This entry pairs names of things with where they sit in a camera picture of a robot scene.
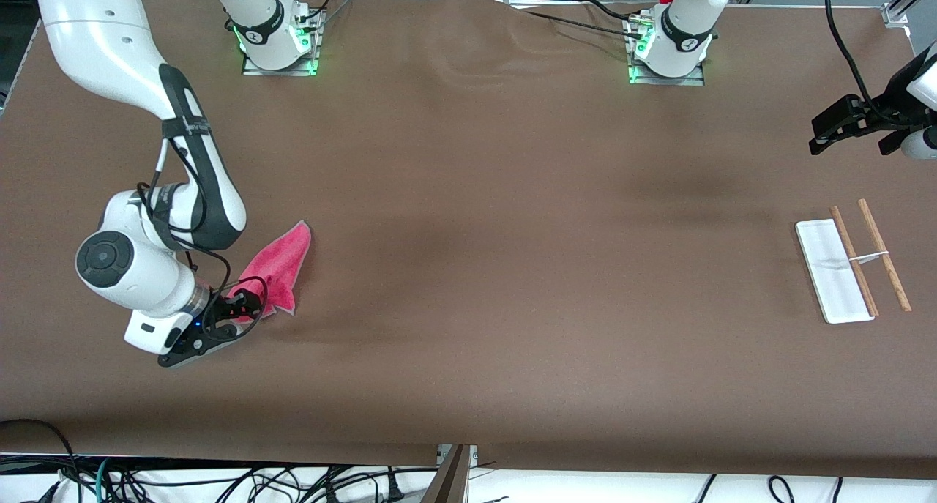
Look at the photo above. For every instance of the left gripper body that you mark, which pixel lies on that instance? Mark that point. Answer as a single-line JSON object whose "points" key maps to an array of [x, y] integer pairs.
{"points": [[897, 91]]}

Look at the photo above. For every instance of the pink microfibre towel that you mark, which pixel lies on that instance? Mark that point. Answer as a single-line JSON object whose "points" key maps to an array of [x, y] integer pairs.
{"points": [[282, 258]]}

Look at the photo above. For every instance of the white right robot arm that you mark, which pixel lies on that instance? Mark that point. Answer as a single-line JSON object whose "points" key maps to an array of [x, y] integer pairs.
{"points": [[95, 42]]}

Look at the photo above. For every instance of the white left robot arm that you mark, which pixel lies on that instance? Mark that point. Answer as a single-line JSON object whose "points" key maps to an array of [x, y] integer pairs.
{"points": [[684, 34]]}

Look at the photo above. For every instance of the aluminium frame corner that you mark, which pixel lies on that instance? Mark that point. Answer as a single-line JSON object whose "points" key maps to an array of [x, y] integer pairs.
{"points": [[904, 9]]}

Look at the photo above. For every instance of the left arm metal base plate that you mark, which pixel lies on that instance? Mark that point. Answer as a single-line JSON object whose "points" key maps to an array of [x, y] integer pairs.
{"points": [[695, 80]]}

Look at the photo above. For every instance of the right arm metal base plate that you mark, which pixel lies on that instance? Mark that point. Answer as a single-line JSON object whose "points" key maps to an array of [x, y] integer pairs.
{"points": [[316, 49]]}

